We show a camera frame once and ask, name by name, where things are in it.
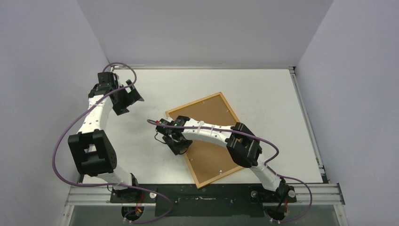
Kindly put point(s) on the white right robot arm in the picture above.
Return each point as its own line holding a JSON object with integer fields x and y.
{"x": 243, "y": 146}

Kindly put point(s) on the brown cardboard backing board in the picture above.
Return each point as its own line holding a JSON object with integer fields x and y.
{"x": 209, "y": 156}

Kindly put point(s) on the aluminium rail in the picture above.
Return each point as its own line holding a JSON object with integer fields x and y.
{"x": 322, "y": 194}

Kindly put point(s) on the yellow wooden picture frame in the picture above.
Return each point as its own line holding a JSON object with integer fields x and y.
{"x": 202, "y": 184}

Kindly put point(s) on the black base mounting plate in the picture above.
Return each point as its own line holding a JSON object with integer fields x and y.
{"x": 214, "y": 200}

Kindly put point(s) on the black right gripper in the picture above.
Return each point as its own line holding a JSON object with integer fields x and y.
{"x": 176, "y": 141}

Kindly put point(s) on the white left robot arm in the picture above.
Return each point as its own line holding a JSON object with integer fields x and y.
{"x": 91, "y": 149}

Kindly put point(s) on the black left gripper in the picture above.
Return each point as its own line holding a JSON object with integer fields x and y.
{"x": 131, "y": 97}

